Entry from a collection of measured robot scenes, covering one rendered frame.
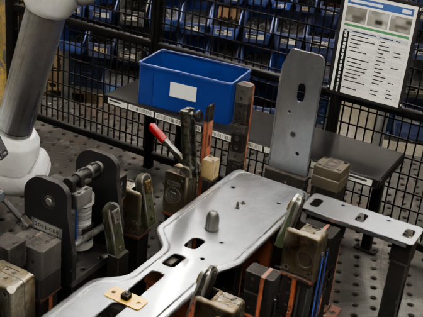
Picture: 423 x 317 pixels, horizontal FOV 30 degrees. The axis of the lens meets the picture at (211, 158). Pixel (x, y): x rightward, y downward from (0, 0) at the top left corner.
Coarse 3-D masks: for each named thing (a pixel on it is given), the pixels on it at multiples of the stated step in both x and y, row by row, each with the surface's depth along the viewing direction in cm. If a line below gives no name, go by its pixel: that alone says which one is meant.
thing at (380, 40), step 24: (360, 0) 216; (384, 0) 213; (360, 24) 218; (384, 24) 215; (408, 24) 212; (336, 48) 224; (360, 48) 221; (384, 48) 217; (408, 48) 214; (360, 72) 223; (384, 72) 219; (408, 72) 216; (360, 96) 225; (384, 96) 222
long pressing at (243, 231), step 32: (224, 192) 199; (256, 192) 200; (288, 192) 202; (160, 224) 181; (192, 224) 183; (224, 224) 184; (256, 224) 186; (160, 256) 169; (192, 256) 171; (224, 256) 172; (96, 288) 157; (128, 288) 158; (160, 288) 159; (192, 288) 160
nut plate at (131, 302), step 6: (114, 288) 157; (120, 288) 157; (108, 294) 155; (114, 294) 155; (120, 294) 154; (132, 294) 156; (114, 300) 154; (120, 300) 154; (126, 300) 154; (132, 300) 154; (138, 300) 154; (144, 300) 154; (132, 306) 152; (138, 306) 152
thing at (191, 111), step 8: (184, 112) 188; (192, 112) 189; (200, 112) 188; (184, 120) 189; (192, 120) 191; (200, 120) 188; (184, 128) 190; (192, 128) 192; (184, 136) 191; (192, 136) 193; (184, 144) 191; (192, 144) 194; (184, 152) 192; (192, 152) 195; (184, 160) 193; (192, 160) 195
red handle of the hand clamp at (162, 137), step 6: (150, 126) 196; (156, 126) 196; (156, 132) 196; (162, 132) 196; (162, 138) 195; (168, 144) 195; (174, 150) 195; (174, 156) 195; (180, 156) 195; (180, 162) 195; (192, 168) 194
